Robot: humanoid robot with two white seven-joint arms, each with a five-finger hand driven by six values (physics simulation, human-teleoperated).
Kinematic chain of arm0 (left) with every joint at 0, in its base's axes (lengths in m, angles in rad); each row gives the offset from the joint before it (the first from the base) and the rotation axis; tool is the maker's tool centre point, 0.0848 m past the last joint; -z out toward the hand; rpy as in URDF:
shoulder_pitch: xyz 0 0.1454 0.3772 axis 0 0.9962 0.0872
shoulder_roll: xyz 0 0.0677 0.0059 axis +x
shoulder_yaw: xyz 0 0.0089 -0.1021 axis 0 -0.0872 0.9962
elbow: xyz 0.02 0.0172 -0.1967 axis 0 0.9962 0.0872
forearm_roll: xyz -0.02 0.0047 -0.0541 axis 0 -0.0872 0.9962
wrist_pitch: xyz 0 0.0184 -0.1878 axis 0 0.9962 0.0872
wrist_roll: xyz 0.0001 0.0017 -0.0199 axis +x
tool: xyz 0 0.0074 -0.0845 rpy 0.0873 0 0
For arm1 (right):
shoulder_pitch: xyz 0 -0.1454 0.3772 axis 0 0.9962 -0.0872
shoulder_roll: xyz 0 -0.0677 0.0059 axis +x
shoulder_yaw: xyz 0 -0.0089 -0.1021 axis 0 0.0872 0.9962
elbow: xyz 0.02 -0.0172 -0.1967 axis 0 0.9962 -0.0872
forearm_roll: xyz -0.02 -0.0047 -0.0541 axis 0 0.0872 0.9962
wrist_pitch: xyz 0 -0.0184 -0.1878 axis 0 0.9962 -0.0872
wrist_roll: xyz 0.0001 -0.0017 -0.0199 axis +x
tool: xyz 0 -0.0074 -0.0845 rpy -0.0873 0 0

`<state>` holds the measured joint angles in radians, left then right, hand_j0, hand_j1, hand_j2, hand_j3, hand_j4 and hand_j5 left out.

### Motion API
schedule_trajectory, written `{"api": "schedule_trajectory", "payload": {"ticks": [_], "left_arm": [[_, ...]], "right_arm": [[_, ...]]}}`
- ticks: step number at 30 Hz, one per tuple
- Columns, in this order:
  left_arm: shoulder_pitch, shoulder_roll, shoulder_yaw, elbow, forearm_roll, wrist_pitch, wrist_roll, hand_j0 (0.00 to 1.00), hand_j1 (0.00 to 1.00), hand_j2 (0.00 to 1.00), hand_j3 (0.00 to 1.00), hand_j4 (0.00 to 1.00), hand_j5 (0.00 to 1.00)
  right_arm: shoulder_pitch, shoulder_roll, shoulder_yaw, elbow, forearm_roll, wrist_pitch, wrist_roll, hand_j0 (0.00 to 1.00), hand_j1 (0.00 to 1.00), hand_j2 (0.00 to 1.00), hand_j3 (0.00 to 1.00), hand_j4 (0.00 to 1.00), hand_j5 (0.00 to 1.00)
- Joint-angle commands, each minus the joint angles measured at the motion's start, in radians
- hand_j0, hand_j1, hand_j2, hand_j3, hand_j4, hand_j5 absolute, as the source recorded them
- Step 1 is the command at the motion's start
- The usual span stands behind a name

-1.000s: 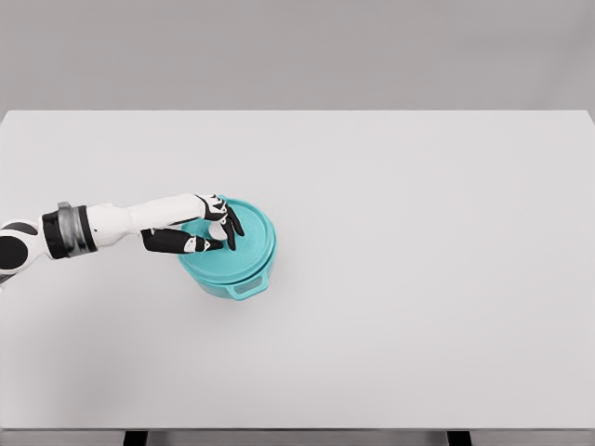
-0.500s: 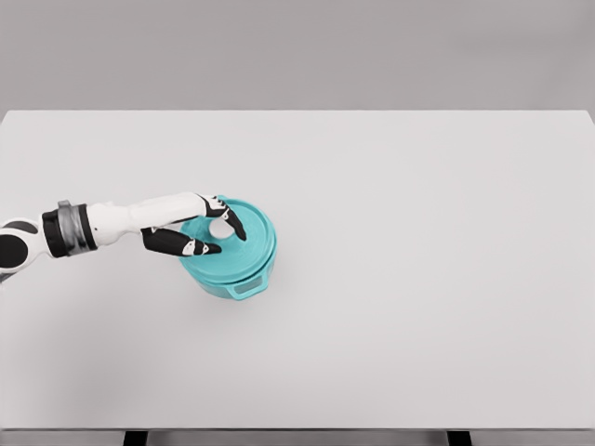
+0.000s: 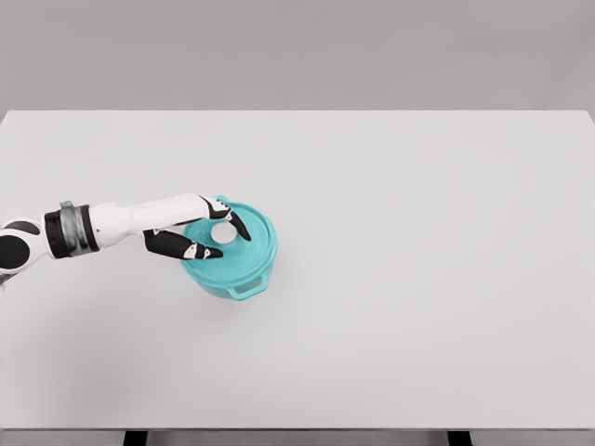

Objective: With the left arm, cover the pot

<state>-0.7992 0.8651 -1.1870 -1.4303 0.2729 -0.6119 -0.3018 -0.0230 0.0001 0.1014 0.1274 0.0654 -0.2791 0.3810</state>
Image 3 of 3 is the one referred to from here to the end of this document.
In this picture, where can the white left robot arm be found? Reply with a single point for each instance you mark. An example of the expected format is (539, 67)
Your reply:
(70, 230)

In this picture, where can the teal pot lid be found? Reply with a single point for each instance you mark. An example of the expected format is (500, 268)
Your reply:
(251, 251)

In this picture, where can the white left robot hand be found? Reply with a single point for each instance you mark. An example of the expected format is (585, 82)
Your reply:
(172, 211)

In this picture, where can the teal pot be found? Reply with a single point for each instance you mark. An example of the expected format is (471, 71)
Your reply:
(253, 288)

